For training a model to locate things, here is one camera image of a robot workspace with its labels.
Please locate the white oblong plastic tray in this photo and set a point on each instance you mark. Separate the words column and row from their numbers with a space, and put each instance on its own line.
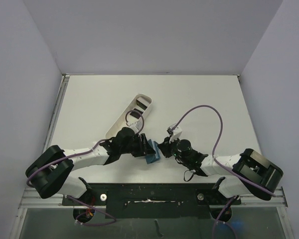
column 125, row 119

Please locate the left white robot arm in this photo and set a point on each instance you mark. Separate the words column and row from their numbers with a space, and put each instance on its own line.
column 50, row 173

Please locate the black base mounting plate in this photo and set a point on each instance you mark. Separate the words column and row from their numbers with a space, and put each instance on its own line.
column 158, row 201

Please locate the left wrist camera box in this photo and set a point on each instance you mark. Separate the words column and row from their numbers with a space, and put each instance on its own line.
column 136, row 126

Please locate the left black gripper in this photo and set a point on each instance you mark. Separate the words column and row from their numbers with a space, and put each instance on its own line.
column 144, row 148

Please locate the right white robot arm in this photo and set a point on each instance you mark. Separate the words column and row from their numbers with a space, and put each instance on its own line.
column 247, row 172

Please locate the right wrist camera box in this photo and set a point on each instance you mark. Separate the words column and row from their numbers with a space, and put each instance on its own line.
column 174, row 133

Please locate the blue card holder wallet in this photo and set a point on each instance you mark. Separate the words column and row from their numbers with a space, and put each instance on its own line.
column 152, row 158

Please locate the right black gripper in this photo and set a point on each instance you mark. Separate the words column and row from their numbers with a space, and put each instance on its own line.
column 167, row 149

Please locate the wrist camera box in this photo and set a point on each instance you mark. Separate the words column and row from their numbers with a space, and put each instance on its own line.
column 136, row 126
column 174, row 133

